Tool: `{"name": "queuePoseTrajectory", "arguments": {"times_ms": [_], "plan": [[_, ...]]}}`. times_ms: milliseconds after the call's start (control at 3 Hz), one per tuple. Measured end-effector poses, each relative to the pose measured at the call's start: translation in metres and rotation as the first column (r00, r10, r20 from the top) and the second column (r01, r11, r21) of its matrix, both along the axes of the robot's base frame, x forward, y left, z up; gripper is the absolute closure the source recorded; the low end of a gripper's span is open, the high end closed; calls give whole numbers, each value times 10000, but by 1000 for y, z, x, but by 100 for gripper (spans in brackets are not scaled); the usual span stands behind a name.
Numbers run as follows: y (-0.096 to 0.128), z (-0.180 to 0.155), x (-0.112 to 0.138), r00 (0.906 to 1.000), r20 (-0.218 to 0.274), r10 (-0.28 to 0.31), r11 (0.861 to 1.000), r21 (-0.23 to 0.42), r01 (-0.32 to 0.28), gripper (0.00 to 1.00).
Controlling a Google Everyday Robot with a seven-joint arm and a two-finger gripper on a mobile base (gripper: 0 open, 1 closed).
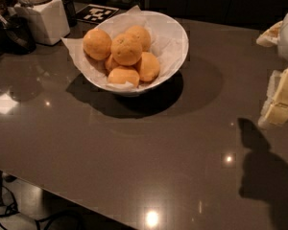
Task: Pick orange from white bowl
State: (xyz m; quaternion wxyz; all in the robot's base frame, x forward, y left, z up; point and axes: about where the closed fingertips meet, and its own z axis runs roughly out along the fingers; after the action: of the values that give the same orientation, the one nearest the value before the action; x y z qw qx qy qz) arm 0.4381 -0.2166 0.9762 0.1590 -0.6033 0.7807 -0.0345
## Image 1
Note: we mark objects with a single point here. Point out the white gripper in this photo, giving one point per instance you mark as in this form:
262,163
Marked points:
275,110

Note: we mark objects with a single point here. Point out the white bowl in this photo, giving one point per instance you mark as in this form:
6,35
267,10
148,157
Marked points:
177,45

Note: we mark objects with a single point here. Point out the small hidden middle orange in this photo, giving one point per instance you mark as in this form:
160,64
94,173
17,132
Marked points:
110,64

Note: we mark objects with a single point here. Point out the white paper liner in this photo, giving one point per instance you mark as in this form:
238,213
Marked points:
164,35

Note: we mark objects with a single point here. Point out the black white marker tag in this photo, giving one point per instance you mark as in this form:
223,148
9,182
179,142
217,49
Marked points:
95,14

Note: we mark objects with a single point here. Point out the dark small container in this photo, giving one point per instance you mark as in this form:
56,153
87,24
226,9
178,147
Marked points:
70,12

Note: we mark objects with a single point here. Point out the white ceramic jar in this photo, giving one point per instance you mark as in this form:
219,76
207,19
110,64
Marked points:
46,19

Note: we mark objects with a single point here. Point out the black pan with handle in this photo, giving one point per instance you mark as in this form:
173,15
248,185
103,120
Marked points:
21,41

